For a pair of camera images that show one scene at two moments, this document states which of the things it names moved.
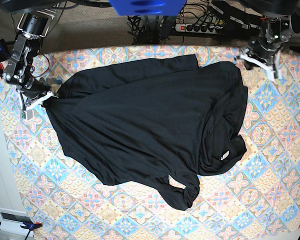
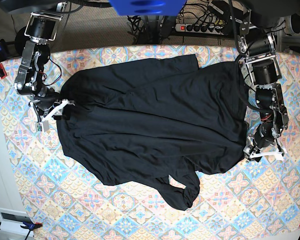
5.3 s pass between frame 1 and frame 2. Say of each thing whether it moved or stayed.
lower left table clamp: stayed
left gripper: moved
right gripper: moved
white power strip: stayed
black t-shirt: stayed
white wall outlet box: stayed
